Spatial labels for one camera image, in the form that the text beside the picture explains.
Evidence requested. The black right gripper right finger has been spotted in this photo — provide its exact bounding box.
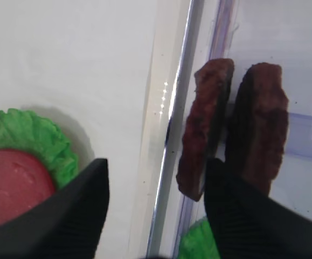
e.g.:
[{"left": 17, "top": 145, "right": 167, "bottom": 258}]
[{"left": 204, "top": 159, "right": 312, "bottom": 258}]

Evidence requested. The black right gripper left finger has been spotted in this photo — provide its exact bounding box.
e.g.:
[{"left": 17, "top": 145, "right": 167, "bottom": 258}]
[{"left": 0, "top": 159, "right": 109, "bottom": 258}]

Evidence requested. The brown meat patty front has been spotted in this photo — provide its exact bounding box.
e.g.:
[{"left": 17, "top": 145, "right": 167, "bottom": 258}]
[{"left": 176, "top": 58, "right": 234, "bottom": 201}]

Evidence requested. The brown meat patty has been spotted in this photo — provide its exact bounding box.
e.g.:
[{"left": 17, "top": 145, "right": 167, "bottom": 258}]
[
  {"left": 225, "top": 63, "right": 289, "bottom": 195},
  {"left": 176, "top": 58, "right": 234, "bottom": 201}
]

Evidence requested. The green lettuce in rack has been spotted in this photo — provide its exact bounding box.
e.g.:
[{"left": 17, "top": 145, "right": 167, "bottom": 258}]
[{"left": 177, "top": 217, "right": 220, "bottom": 259}]

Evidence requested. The red tomato slice on burger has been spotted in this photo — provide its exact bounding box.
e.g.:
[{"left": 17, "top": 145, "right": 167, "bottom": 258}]
[{"left": 0, "top": 149, "right": 56, "bottom": 225}]

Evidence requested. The brown meat patty rear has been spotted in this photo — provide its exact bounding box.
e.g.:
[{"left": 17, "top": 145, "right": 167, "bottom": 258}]
[{"left": 225, "top": 63, "right": 289, "bottom": 195}]

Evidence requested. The green lettuce leaf on bun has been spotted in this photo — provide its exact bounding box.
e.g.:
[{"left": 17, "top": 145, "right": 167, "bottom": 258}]
[{"left": 0, "top": 108, "right": 79, "bottom": 189}]

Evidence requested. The white rectangular tray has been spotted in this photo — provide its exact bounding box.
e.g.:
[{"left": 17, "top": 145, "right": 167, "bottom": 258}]
[{"left": 0, "top": 0, "right": 197, "bottom": 259}]

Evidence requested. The clear acrylic rack right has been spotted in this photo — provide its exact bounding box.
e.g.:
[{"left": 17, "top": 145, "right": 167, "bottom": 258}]
[{"left": 147, "top": 0, "right": 312, "bottom": 259}]

